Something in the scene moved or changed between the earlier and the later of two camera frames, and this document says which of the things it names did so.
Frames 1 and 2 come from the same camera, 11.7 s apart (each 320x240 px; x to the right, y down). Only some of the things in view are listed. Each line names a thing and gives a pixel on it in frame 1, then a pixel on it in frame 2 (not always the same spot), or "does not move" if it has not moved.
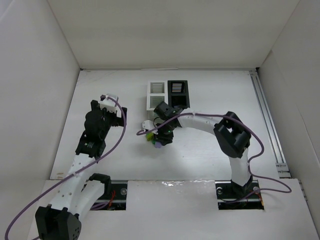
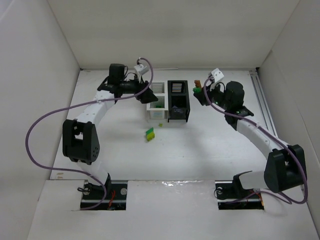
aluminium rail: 282,167 does not move
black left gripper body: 110,115 -> 142,90
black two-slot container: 178,93 does not move
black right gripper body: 162,136 -> 207,95
